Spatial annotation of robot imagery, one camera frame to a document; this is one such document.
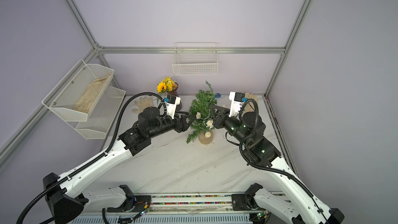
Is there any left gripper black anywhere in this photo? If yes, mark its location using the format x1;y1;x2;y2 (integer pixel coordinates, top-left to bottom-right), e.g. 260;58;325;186
149;111;196;140

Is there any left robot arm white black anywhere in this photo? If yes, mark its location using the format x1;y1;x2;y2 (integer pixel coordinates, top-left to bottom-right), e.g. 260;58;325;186
17;95;197;224

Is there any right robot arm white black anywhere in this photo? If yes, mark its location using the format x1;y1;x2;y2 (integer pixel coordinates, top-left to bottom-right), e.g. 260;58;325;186
209;99;345;224

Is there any small green christmas tree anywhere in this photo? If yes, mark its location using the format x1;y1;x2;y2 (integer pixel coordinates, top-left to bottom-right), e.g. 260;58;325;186
186;81;217;144

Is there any beige glove on table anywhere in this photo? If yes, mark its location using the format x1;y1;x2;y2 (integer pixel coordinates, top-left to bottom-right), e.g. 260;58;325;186
242;92;258;115

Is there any yellow sunflower bouquet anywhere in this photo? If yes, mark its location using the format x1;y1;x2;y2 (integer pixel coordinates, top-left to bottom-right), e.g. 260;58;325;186
157;76;176;99

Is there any white knit glove black cuff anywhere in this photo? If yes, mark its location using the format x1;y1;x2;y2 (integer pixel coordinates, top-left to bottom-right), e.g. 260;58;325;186
132;96;154;114

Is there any beige glove in basket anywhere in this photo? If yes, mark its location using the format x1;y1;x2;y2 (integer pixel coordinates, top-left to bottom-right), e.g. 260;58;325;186
73;76;109;114

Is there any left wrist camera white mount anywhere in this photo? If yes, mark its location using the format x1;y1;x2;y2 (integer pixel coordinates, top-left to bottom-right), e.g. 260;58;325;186
164;95;181;119

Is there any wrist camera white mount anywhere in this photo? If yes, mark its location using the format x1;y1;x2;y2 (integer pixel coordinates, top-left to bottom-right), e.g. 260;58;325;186
229;92;248;117
164;95;181;119

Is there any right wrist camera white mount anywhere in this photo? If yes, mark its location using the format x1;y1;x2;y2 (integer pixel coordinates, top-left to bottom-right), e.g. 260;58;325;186
229;92;248;117

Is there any white wire basket back wall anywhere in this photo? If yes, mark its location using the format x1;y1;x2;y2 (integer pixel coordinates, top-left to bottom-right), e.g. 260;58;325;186
172;42;219;76

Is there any lower white mesh wall basket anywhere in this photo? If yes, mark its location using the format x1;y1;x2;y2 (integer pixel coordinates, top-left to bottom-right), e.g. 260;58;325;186
73;86;125;140

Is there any white mesh wall basket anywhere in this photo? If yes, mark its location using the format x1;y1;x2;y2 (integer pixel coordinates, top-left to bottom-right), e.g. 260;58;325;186
73;86;125;140
42;59;114;122

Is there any aluminium frame profile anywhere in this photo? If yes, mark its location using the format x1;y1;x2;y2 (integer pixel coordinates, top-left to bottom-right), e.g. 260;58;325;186
1;0;313;171

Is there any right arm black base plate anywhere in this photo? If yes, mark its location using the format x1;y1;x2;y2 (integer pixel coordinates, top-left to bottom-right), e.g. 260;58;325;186
231;194;259;211

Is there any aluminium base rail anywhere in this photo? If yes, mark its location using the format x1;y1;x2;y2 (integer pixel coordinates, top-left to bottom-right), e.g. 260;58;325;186
70;192;306;224

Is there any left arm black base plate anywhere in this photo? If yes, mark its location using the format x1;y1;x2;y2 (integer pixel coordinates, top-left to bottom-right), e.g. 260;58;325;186
106;195;151;213

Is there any upper white mesh wall basket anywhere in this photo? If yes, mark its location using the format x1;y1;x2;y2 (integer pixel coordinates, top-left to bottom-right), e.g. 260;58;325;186
42;59;114;122

